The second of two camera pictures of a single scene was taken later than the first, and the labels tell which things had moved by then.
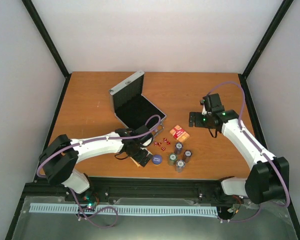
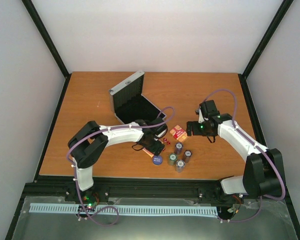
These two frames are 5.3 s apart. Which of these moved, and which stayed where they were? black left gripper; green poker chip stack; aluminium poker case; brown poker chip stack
Moved: black left gripper
Stayed: brown poker chip stack; green poker chip stack; aluminium poker case
